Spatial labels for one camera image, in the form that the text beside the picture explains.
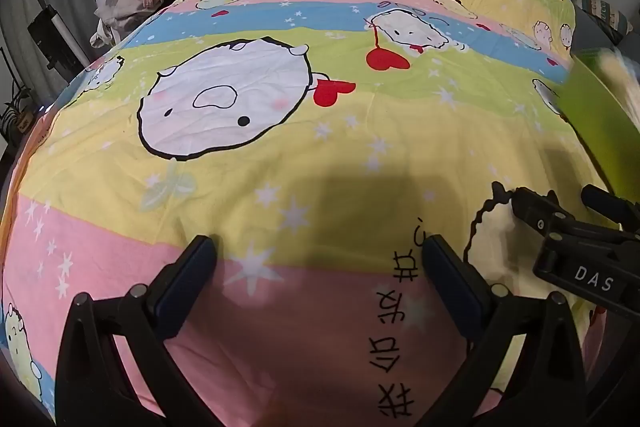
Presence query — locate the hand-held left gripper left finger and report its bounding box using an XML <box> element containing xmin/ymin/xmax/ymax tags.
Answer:
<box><xmin>54</xmin><ymin>234</ymin><xmax>226</xmax><ymax>427</ymax></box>

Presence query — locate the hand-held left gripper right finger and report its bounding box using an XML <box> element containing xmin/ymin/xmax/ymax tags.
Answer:
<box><xmin>421</xmin><ymin>234</ymin><xmax>587</xmax><ymax>427</ymax></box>

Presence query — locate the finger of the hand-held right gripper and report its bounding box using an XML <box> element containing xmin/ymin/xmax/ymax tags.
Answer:
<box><xmin>491</xmin><ymin>181</ymin><xmax>626</xmax><ymax>242</ymax></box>
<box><xmin>581</xmin><ymin>184</ymin><xmax>640</xmax><ymax>231</ymax></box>

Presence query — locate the green cardboard box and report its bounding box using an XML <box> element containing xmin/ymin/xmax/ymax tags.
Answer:
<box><xmin>560</xmin><ymin>46</ymin><xmax>640</xmax><ymax>208</ymax></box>

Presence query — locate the cream plush toy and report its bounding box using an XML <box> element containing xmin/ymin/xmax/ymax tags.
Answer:
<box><xmin>597</xmin><ymin>49</ymin><xmax>640</xmax><ymax>132</ymax></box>

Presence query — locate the cartoon printed striped blanket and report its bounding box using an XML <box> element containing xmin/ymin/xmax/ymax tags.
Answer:
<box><xmin>0</xmin><ymin>0</ymin><xmax>626</xmax><ymax>427</ymax></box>

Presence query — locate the teal patterned pillow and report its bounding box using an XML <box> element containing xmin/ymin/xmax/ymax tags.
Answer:
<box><xmin>580</xmin><ymin>0</ymin><xmax>637</xmax><ymax>44</ymax></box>

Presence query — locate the grey white garment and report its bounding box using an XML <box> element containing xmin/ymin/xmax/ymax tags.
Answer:
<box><xmin>89</xmin><ymin>0</ymin><xmax>171</xmax><ymax>48</ymax></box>

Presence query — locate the black light on stand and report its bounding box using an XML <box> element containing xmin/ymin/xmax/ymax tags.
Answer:
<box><xmin>17</xmin><ymin>0</ymin><xmax>86</xmax><ymax>78</ymax></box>

